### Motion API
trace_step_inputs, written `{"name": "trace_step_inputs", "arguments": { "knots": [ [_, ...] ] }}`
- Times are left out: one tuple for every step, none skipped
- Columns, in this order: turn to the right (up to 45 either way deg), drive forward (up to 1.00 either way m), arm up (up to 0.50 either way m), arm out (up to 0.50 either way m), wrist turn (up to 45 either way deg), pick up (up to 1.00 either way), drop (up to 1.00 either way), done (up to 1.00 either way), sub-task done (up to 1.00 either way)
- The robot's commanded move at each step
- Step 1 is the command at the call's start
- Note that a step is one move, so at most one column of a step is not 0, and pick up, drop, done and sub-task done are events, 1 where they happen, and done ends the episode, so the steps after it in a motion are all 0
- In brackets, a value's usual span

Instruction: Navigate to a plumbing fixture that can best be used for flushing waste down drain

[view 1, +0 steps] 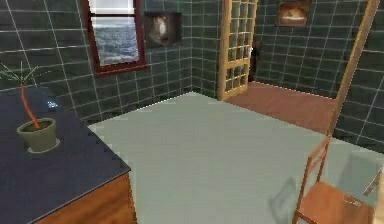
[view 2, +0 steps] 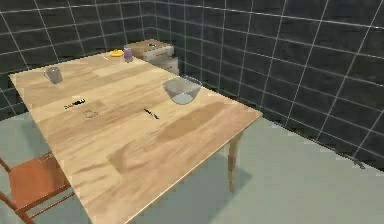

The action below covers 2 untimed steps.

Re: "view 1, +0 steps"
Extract wooden glass pane door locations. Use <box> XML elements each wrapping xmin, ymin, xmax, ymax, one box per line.
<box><xmin>216</xmin><ymin>0</ymin><xmax>259</xmax><ymax>102</ymax></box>

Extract dark framed grey picture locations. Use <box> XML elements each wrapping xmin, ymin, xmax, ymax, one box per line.
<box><xmin>143</xmin><ymin>11</ymin><xmax>184</xmax><ymax>50</ymax></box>

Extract red framed window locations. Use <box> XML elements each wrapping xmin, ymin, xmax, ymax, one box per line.
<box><xmin>79</xmin><ymin>0</ymin><xmax>149</xmax><ymax>79</ymax></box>

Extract brown framed orange picture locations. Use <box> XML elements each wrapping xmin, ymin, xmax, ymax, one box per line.
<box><xmin>275</xmin><ymin>0</ymin><xmax>313</xmax><ymax>28</ymax></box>

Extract dark top wooden counter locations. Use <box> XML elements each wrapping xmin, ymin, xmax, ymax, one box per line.
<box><xmin>0</xmin><ymin>85</ymin><xmax>138</xmax><ymax>224</ymax></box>

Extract potted plant with red stem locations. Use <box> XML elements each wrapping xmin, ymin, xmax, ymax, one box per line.
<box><xmin>0</xmin><ymin>61</ymin><xmax>62</xmax><ymax>155</ymax></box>

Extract brown wooden chair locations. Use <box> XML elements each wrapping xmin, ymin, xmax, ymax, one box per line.
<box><xmin>291</xmin><ymin>134</ymin><xmax>383</xmax><ymax>224</ymax></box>

